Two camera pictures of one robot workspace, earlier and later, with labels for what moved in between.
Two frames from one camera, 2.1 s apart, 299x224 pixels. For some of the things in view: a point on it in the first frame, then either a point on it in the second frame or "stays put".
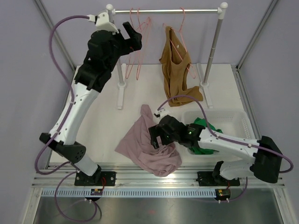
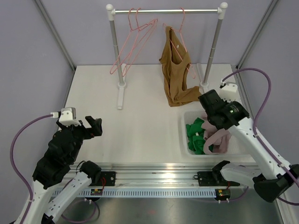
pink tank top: (137, 145) to (216, 141)
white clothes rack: (222, 7) stays put
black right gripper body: (167, 138) to (210, 119)
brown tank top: (175, 60) stays put
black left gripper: (126, 43) to (96, 129)
